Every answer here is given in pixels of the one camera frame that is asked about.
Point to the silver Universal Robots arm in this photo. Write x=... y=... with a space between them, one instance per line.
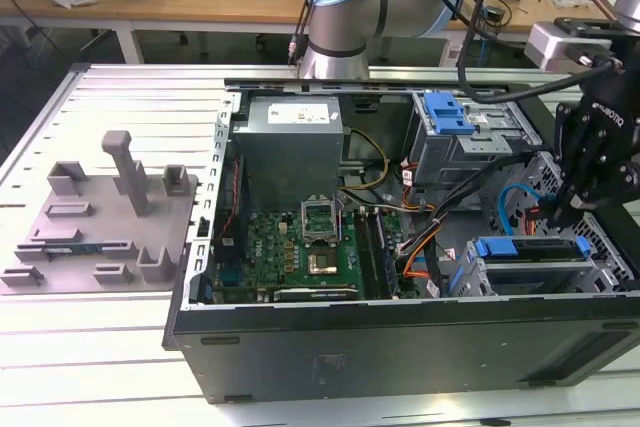
x=345 y=22

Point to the black graphics card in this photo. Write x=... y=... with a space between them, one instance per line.
x=315 y=293

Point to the CPU socket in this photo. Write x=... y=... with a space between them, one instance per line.
x=322 y=263

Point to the silver metal disk bay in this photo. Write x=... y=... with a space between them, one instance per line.
x=600 y=274

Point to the long wooden desk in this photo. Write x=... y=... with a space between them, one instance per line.
x=200 y=2

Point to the green motherboard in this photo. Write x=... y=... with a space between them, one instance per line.
x=270 y=247

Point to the black open PC case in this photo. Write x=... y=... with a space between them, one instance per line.
x=350 y=347

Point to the grey plastic parts rack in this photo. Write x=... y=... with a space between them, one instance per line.
x=100 y=227

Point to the black RAM slot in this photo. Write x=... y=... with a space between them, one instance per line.
x=367 y=257
x=377 y=262

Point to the blue plastic drive latch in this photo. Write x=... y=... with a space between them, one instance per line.
x=445 y=117

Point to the wooden desk with boxes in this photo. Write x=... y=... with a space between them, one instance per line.
x=550 y=17

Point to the grey Dell power supply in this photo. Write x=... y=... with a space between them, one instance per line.
x=285 y=162

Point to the thin metal locking lever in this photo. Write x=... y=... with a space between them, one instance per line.
x=341 y=227

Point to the RAM stick with blue label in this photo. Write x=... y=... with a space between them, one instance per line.
x=70 y=250

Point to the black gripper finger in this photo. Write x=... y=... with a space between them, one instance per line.
x=607 y=177
x=567 y=147

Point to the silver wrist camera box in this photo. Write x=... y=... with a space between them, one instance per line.
x=545 y=47

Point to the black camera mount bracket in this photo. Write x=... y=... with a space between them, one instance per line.
x=585 y=27

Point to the silver metal drive cage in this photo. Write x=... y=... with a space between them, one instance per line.
x=440 y=162

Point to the RAM stick with blue heatspreader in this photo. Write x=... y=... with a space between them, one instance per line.
x=387 y=257

